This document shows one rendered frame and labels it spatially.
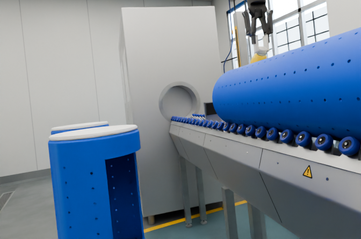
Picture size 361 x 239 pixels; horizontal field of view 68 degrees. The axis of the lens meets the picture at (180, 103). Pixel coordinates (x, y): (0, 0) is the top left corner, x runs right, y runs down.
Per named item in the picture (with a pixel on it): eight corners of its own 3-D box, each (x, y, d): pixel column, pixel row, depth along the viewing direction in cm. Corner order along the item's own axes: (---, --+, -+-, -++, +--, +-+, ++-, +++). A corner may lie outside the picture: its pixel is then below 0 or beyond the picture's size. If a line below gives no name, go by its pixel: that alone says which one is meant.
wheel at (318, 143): (322, 136, 71) (316, 132, 70) (337, 136, 66) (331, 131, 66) (316, 151, 69) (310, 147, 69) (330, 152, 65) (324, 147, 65)
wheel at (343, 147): (346, 139, 63) (340, 135, 63) (364, 139, 59) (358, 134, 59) (340, 156, 62) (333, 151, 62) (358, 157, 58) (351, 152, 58)
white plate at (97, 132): (36, 140, 72) (37, 145, 72) (140, 128, 78) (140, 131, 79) (59, 131, 99) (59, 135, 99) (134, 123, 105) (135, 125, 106)
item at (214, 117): (220, 124, 174) (217, 100, 174) (222, 125, 170) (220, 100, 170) (206, 126, 171) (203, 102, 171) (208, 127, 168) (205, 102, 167)
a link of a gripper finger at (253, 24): (259, 8, 109) (255, 7, 108) (256, 35, 108) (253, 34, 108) (254, 11, 113) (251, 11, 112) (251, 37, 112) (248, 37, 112)
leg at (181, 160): (190, 224, 241) (183, 154, 241) (193, 226, 235) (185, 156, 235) (185, 225, 240) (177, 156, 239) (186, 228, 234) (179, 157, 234)
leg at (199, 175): (206, 221, 244) (199, 152, 244) (208, 223, 239) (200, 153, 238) (200, 222, 243) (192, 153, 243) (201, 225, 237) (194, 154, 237)
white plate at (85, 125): (86, 122, 159) (86, 124, 159) (40, 129, 137) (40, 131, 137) (118, 120, 144) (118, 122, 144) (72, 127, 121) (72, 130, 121)
